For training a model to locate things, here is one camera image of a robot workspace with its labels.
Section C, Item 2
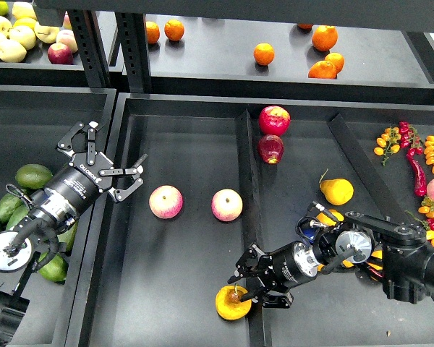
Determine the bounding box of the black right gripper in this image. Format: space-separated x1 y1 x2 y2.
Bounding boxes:
227 241 317 309

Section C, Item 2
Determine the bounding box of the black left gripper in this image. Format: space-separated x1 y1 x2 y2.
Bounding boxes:
44 121 148 215

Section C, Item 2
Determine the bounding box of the yellow pear with stem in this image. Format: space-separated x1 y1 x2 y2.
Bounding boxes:
215 285 252 321

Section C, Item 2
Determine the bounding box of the green avocado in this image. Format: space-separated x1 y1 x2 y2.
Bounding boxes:
15 163 54 189
38 254 69 283
0 193 23 224

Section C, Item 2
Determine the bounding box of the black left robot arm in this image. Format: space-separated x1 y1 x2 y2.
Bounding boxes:
0 121 147 346

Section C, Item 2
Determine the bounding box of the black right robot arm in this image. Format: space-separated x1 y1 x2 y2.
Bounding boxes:
227 201 434 309

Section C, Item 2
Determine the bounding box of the green avocado top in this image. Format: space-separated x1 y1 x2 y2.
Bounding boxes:
15 163 54 189

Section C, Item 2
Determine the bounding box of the pink apple left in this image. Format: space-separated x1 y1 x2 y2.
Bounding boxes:
149 185 183 219

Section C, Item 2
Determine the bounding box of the red apple on shelf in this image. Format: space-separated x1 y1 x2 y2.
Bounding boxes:
47 43 73 65

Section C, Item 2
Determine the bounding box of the dark red apple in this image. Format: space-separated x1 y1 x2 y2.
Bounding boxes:
258 134 284 165

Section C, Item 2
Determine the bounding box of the orange tangerine upper left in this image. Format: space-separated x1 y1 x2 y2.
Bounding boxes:
164 19 184 41

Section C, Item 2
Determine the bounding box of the bright red apple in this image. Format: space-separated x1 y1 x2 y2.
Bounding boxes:
258 106 291 137

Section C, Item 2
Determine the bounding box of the red chili pepper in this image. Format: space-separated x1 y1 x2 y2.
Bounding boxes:
406 147 427 197

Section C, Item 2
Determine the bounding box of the orange tangerine centre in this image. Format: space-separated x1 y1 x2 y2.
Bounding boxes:
253 43 275 66

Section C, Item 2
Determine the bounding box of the orange tangerine front right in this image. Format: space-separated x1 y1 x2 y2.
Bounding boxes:
308 60 337 79

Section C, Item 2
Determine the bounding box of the large orange tangerine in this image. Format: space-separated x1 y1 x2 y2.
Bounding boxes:
311 25 339 52

